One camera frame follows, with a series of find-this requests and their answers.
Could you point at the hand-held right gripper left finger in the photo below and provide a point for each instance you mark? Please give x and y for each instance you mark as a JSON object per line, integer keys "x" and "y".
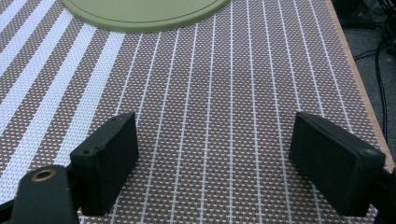
{"x": 106, "y": 161}

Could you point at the green round plate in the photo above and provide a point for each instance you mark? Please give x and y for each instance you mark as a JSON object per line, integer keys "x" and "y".
{"x": 146, "y": 14}

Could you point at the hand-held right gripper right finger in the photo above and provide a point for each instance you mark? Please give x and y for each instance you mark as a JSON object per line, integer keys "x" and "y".
{"x": 334, "y": 166}

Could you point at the brown white striped woven placemat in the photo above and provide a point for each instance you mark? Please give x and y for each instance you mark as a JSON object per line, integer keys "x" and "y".
{"x": 199, "y": 102}

